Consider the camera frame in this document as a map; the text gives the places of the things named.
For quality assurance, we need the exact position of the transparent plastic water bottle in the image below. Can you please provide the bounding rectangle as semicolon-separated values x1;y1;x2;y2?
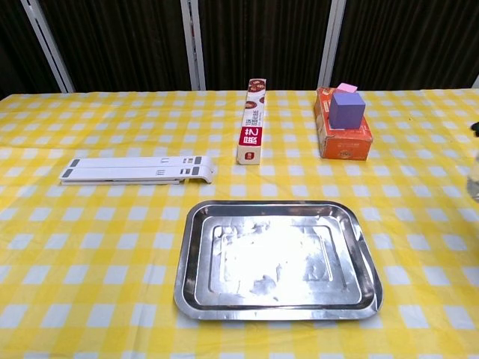
466;149;479;205

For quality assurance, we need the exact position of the rectangular stainless steel tray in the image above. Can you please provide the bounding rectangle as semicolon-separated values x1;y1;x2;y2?
174;200;385;322

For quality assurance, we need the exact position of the orange cardboard box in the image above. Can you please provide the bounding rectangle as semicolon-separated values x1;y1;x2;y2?
314;86;374;162

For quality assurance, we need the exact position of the purple foam cube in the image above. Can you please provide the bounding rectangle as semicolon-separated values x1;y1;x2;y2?
328;91;367;131

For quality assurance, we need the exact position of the long white red wrap box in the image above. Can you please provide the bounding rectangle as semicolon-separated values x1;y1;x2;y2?
236;78;268;166

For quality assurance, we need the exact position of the white folded laptop stand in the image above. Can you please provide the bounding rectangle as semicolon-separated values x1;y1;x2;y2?
59;156;217;186

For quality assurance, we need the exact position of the yellow white checked tablecloth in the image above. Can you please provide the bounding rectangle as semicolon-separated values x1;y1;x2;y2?
0;88;479;359

